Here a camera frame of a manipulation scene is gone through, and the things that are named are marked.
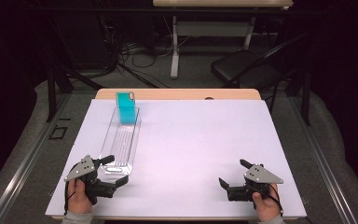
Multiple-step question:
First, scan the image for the person's right hand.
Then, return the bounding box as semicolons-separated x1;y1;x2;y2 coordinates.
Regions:
252;182;283;223

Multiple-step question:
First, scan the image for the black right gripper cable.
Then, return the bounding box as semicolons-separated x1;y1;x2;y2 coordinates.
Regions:
259;183;284;217

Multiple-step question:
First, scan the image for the person's left hand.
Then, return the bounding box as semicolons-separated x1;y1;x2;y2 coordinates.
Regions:
66;177;94;216

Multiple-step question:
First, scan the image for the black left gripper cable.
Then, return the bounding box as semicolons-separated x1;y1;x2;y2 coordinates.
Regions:
62;161;78;217

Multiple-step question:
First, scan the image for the wooden table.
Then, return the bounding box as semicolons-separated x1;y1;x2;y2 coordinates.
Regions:
51;88;291;222

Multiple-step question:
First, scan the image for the white board table cover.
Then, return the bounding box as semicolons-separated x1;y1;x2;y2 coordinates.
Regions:
45;98;308;218

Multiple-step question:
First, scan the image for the grey metal floor rail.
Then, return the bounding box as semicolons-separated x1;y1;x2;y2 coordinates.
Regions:
0;92;73;224
288;92;358;224

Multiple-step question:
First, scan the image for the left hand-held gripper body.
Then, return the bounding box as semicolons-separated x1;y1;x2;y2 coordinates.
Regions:
63;154;119;206

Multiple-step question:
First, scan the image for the bundle of floor cables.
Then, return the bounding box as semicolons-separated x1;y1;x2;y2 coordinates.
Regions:
99;13;191;77

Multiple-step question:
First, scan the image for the black metal stand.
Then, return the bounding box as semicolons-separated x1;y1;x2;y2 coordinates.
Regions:
284;31;312;127
45;18;104;123

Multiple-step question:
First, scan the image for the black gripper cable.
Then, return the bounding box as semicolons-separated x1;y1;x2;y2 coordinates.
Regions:
62;161;78;217
259;183;284;217

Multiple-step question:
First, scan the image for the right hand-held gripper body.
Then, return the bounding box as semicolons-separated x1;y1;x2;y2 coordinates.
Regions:
227;162;284;203

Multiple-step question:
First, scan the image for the black folding chair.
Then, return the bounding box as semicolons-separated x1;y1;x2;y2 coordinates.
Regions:
210;32;311;94

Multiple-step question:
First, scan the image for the teal and white phone case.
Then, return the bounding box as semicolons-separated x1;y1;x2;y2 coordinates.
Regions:
115;91;137;126

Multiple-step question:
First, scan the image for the clear plastic bin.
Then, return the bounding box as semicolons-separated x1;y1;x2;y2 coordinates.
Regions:
98;105;143;176

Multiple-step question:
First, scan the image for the white-legged wooden desk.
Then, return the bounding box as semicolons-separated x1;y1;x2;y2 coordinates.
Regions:
152;0;294;79

